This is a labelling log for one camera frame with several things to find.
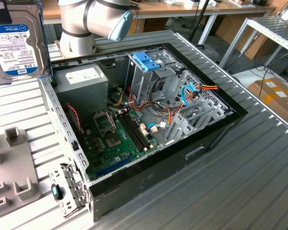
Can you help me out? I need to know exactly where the black tripod stand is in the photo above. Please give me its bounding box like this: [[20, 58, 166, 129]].
[[189, 0, 211, 46]]

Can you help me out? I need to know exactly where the brown cardboard sheet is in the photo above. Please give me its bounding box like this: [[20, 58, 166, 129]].
[[216, 14, 276, 60]]

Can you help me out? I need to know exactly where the wooden desk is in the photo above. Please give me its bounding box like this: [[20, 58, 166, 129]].
[[42, 0, 278, 46]]

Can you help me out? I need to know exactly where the green motherboard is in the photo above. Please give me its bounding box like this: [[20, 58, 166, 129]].
[[82, 109, 164, 182]]

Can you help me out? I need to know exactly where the metal expansion card bracket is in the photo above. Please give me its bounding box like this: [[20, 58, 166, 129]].
[[49, 162, 92, 219]]

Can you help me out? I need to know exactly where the black open PC case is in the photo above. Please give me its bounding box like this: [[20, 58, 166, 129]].
[[37, 42, 249, 222]]

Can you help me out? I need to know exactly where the black case fan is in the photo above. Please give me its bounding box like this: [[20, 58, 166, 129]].
[[66, 103, 85, 135]]

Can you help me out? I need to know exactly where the grey parts rack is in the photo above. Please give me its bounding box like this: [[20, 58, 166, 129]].
[[0, 128, 43, 220]]

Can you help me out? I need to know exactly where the teal black latch handle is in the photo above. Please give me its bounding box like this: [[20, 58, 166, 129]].
[[50, 183, 64, 200]]

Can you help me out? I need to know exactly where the hard disk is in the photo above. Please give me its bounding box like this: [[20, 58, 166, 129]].
[[0, 0, 53, 87]]

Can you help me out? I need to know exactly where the coloured wire bundle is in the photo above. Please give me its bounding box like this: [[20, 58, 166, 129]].
[[107, 85, 182, 127]]

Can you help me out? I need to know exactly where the metal socket cover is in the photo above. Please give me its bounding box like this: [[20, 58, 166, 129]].
[[93, 110, 117, 134]]

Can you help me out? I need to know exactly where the metal disk bay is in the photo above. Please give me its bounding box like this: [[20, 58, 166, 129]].
[[163, 70, 234, 147]]

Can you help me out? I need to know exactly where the metal drive cage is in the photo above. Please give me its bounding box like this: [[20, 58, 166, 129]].
[[124, 47, 183, 106]]

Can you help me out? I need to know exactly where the blue data wire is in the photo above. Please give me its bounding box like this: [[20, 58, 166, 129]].
[[145, 82, 198, 131]]

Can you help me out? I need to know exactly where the grey power supply unit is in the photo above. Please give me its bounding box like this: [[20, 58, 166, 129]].
[[51, 62, 109, 123]]

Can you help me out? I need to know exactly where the black RAM slot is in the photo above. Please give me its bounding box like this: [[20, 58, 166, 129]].
[[120, 114, 146, 151], [117, 115, 144, 152], [125, 112, 151, 148], [123, 113, 149, 150]]

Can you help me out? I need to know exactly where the orange red yellow power wire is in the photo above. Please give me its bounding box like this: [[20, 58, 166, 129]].
[[191, 82, 218, 100]]

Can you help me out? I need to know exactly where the thin metal locking lever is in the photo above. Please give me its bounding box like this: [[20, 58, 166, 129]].
[[109, 112, 118, 132]]

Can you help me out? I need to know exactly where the blue plastic drive latch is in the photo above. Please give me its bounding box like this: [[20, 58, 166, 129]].
[[132, 52, 163, 72]]

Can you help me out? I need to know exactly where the blue expansion slot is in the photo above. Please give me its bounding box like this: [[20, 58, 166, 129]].
[[95, 154, 133, 178]]

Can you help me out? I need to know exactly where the cardboard box with labels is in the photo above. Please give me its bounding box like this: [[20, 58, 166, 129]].
[[247, 78, 288, 125]]

